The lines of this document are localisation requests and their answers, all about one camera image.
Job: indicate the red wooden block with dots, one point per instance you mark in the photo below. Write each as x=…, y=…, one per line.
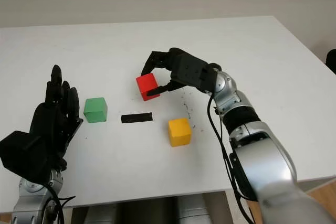
x=145, y=83

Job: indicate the yellow wooden block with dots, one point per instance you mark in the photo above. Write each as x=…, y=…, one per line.
x=179, y=132

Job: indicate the black tape strip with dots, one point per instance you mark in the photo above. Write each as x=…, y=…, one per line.
x=136, y=118

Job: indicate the white table leg panel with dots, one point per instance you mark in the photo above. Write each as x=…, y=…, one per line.
x=220, y=208

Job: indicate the grey robot leg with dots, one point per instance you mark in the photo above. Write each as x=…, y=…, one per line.
x=193, y=211
x=101, y=213

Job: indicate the green wooden block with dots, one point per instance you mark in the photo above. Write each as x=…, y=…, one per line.
x=95, y=110

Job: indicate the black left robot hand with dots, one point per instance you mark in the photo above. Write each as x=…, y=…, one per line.
x=50, y=124

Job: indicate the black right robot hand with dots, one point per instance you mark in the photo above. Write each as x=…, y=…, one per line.
x=160, y=57

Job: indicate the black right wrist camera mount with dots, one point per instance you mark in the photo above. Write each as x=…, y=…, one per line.
x=191, y=70

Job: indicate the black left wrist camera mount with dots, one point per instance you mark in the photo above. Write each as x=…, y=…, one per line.
x=23, y=153

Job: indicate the black chair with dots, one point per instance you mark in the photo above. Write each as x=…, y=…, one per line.
x=331, y=61

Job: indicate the grey right robot leg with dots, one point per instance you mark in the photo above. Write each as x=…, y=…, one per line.
x=193, y=211

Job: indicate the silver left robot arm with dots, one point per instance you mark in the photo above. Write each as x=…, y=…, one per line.
x=29, y=197

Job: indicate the grey left robot leg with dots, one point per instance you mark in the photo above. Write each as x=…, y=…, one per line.
x=101, y=213

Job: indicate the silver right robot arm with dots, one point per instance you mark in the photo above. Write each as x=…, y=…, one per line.
x=262, y=161

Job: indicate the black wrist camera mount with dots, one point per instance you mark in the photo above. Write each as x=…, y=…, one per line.
x=191, y=70
x=23, y=153

